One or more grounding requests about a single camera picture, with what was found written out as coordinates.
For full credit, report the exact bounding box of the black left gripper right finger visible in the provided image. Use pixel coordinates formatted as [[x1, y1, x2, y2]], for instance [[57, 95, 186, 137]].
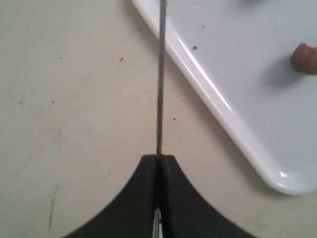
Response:
[[158, 155, 250, 238]]

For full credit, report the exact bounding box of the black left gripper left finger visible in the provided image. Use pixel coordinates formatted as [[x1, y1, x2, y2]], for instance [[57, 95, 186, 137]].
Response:
[[66, 155, 157, 238]]

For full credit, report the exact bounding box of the thin metal skewer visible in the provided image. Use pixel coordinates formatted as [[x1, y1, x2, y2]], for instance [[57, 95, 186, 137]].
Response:
[[156, 0, 167, 156]]

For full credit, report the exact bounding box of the dark red dried date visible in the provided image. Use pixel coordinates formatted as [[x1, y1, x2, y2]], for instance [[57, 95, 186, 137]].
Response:
[[290, 43, 317, 75]]

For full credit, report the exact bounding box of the white rectangular plastic tray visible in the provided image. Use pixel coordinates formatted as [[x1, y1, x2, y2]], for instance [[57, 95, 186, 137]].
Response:
[[131, 0, 317, 196]]

